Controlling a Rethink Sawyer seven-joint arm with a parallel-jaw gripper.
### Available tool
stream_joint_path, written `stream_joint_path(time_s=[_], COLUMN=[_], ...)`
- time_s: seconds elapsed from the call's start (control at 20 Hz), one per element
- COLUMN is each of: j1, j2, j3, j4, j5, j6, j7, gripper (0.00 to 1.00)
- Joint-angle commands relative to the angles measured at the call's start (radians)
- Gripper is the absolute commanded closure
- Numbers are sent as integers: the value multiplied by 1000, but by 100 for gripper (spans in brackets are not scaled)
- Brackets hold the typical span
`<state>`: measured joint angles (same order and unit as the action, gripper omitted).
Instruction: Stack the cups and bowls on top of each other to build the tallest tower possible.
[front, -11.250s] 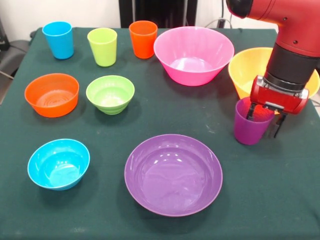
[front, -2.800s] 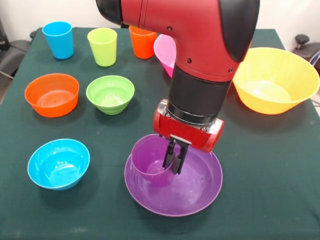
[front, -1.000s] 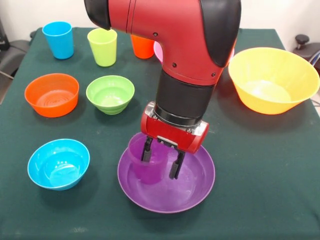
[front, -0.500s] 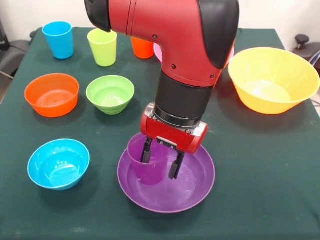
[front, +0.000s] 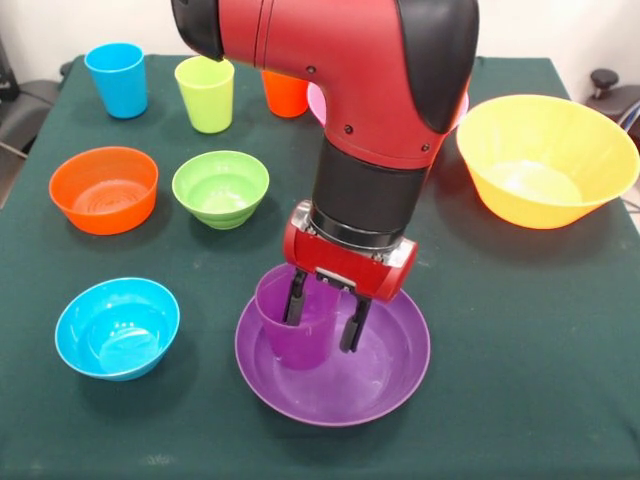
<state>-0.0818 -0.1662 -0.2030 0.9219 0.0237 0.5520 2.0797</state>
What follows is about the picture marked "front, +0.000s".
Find pink plastic bowl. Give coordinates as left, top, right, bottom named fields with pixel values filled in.
left=305, top=82, right=470, bottom=132

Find dark green tablecloth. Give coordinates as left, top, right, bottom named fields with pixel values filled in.
left=0, top=53, right=640, bottom=480

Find purple plastic bowl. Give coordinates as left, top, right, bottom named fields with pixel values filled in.
left=234, top=284, right=432, bottom=429

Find black chair armrest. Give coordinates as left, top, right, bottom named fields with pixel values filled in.
left=587, top=68, right=640, bottom=136

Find yellow plastic bowl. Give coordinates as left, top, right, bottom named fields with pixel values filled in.
left=455, top=94, right=640, bottom=231

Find blue plastic bowl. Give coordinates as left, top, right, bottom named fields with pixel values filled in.
left=54, top=277, right=182, bottom=383

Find purple plastic cup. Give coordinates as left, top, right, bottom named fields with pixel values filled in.
left=254, top=263, right=342, bottom=372

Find lime green plastic cup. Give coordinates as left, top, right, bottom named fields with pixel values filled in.
left=173, top=54, right=236, bottom=135

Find orange plastic bowl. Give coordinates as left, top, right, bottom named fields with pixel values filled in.
left=48, top=145, right=160, bottom=236

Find grey chair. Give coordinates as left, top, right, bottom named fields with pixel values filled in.
left=0, top=37, right=66, bottom=161

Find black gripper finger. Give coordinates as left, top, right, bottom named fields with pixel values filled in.
left=281, top=269, right=311, bottom=327
left=338, top=294, right=374, bottom=355

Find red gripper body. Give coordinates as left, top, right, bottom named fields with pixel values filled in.
left=282, top=199, right=420, bottom=305

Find green plastic bowl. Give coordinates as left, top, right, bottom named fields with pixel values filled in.
left=171, top=150, right=271, bottom=231

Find orange plastic cup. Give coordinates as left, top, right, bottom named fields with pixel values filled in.
left=260, top=69, right=310, bottom=119

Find blue plastic cup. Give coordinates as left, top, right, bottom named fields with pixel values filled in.
left=83, top=42, right=149, bottom=120

